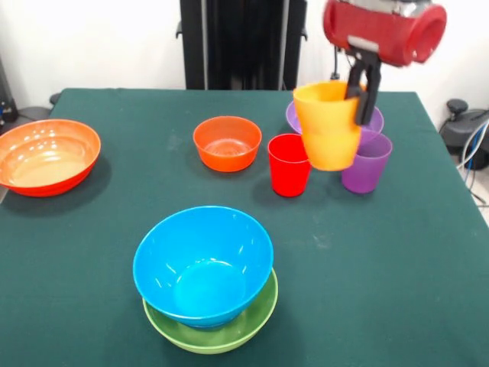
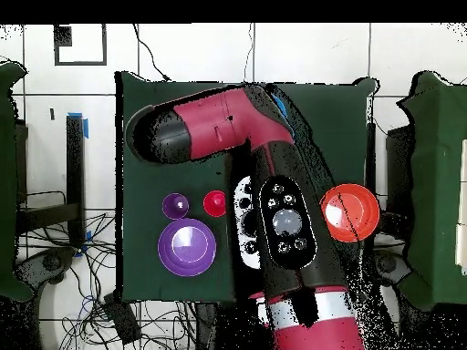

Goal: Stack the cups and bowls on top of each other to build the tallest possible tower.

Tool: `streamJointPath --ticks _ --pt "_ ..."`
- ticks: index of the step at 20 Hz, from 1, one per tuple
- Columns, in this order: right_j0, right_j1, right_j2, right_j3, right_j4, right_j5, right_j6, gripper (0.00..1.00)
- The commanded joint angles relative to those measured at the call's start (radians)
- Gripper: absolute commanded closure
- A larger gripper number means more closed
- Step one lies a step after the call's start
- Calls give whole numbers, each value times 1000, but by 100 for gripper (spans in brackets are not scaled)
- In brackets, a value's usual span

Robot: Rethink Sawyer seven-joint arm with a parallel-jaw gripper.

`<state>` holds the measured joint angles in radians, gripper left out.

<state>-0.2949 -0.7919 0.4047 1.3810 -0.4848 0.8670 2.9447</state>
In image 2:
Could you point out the large light blue bowl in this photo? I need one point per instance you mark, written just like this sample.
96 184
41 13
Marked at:
280 105

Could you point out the large orange bowl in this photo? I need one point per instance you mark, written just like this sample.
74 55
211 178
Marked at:
355 213

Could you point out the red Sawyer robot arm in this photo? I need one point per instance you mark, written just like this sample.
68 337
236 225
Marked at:
219 124

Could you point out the red cup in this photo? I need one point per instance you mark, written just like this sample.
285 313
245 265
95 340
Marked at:
214 203

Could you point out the purple cup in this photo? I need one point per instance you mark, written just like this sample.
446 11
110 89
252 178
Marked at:
175 206

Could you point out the dark green table cloth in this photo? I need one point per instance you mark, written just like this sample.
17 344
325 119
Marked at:
164 175

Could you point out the purple bowl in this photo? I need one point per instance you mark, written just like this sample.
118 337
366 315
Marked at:
186 248

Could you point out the black equipment stand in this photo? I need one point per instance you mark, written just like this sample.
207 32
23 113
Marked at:
74 164
399 164

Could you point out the black power strip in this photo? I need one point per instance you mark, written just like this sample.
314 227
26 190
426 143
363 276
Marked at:
122 321

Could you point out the green clothed side table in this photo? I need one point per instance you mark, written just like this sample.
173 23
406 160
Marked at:
7 146
437 182

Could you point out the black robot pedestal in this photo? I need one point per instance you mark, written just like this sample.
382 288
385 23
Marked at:
233 328

